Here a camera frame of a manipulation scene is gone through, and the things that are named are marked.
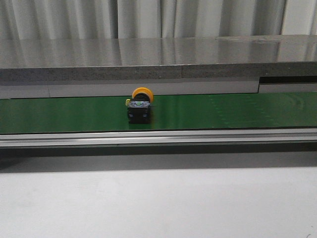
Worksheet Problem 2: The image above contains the yellow mushroom push button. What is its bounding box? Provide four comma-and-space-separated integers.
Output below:
125, 87, 154, 124

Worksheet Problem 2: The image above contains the grey rear guard segment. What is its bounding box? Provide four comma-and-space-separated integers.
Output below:
258, 76, 317, 93

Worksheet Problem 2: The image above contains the green conveyor belt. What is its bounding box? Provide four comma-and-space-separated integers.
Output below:
0, 92, 317, 134

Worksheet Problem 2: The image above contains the white pleated curtain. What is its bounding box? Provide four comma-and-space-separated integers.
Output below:
0, 0, 317, 40

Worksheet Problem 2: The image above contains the grey rear conveyor rail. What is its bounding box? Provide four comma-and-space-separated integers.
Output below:
0, 77, 259, 99

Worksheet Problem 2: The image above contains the aluminium front conveyor rail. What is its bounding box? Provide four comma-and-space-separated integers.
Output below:
0, 128, 317, 148

